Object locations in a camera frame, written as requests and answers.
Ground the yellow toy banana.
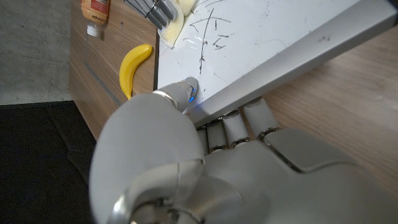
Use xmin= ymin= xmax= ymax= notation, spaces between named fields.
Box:
xmin=119 ymin=44 xmax=154 ymax=100

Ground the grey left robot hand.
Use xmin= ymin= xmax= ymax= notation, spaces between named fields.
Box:
xmin=88 ymin=77 xmax=398 ymax=224

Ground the black backdrop curtain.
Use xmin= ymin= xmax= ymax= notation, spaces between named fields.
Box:
xmin=0 ymin=100 xmax=98 ymax=224

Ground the orange spray bottle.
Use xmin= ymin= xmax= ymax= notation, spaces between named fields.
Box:
xmin=80 ymin=0 xmax=111 ymax=37

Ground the pale yellow sponge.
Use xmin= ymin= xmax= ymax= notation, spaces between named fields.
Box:
xmin=157 ymin=0 xmax=197 ymax=50

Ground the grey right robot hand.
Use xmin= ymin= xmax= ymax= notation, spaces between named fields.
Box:
xmin=123 ymin=0 xmax=178 ymax=31

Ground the small black-framed whiteboard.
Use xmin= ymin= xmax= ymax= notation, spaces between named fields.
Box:
xmin=153 ymin=0 xmax=398 ymax=127

